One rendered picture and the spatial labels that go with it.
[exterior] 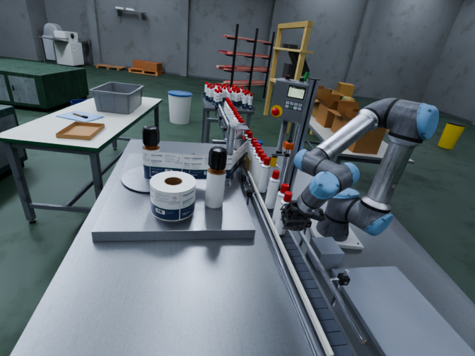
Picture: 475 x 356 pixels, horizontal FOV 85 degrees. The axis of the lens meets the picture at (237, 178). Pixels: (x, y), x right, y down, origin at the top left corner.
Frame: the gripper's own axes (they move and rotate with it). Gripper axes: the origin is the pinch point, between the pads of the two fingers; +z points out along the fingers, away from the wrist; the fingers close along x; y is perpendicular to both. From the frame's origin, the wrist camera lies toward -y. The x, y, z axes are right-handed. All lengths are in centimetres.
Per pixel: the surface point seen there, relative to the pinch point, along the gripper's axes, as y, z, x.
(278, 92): -1, -14, -63
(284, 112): -5, -8, -56
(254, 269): 14.7, 8.7, 14.0
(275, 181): 0.1, 7.0, -25.8
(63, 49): 495, 583, -943
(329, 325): -1.4, -9.4, 35.3
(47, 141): 141, 77, -98
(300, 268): -1.2, 1.7, 16.0
